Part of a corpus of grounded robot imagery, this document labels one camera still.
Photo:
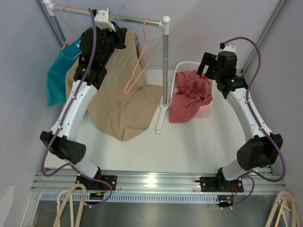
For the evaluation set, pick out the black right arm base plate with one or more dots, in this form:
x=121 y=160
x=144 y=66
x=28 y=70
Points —
x=214 y=184

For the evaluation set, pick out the white and grey clothes rack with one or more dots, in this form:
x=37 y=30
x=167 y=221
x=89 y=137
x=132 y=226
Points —
x=165 y=71

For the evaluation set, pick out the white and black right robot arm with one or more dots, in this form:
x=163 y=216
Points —
x=260 y=148

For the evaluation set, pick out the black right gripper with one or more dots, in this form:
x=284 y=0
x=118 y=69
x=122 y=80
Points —
x=209 y=60

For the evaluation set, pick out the pink t-shirt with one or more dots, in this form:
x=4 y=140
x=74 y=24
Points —
x=203 y=112

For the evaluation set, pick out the white slotted cable duct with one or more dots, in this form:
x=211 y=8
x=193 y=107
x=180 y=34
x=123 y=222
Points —
x=196 y=198

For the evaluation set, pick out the beige wooden hangers right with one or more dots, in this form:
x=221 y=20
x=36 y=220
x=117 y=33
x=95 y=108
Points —
x=283 y=212

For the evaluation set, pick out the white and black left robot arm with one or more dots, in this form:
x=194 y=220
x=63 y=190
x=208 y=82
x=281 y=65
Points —
x=96 y=46

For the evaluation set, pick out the white perforated plastic basket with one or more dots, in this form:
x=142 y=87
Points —
x=184 y=66

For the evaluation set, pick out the teal t-shirt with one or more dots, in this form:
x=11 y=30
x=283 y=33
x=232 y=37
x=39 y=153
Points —
x=56 y=75

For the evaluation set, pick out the aluminium mounting rail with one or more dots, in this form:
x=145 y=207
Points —
x=128 y=181

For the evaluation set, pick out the coral red t-shirt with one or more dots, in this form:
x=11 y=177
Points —
x=181 y=112

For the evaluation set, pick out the pink wire hanger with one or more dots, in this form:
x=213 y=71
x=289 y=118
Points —
x=144 y=52

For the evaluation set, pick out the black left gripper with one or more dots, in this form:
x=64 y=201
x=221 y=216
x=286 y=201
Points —
x=120 y=35

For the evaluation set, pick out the tan t-shirt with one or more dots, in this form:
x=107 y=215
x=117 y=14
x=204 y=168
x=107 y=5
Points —
x=125 y=104

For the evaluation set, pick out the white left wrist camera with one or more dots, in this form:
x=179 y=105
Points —
x=103 y=19

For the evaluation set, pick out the pink hanger at rack end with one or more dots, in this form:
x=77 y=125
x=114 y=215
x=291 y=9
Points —
x=72 y=30

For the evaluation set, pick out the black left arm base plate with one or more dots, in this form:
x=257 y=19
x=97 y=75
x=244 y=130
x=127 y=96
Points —
x=95 y=185

